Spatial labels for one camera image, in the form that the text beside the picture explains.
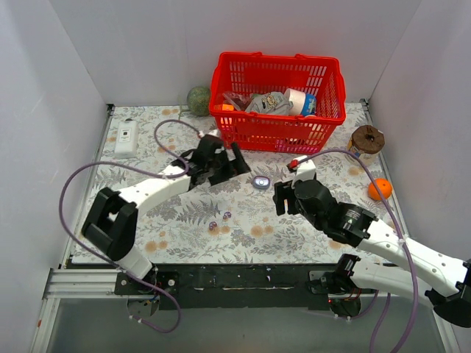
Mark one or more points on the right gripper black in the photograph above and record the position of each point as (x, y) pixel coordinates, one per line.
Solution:
(285, 198)

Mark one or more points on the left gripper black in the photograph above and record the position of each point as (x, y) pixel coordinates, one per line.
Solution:
(224, 168)

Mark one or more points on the grey printed snack pouch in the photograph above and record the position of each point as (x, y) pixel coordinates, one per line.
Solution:
(273, 103)

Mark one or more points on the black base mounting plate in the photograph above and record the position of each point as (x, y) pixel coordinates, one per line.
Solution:
(197, 286)

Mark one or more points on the blue white paper roll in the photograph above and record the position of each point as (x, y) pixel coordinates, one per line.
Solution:
(301, 103)

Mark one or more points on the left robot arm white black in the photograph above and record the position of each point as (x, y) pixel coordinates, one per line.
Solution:
(111, 223)

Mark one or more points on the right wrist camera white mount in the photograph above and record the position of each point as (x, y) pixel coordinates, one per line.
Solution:
(303, 169)

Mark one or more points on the purple earbud charging case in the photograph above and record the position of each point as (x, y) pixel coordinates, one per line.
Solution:
(261, 182)

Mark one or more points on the green round melon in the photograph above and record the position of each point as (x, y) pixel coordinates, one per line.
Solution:
(198, 100)

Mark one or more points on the brown lidded jar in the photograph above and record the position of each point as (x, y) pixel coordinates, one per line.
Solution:
(366, 142)

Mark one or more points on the purple earbud right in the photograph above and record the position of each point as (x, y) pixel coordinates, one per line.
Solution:
(226, 215)

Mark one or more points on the orange fruit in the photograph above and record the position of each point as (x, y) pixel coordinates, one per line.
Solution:
(380, 189)

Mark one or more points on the red plastic shopping basket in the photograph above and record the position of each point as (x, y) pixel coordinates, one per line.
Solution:
(255, 73)

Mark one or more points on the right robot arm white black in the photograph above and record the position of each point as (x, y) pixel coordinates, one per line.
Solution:
(413, 270)

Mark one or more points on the dark red snack packet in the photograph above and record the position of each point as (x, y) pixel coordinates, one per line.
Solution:
(238, 101)

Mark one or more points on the small orange item in basket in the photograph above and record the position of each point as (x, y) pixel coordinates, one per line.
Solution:
(224, 107)

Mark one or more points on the white rectangular device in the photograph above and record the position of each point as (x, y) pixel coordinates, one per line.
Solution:
(126, 140)

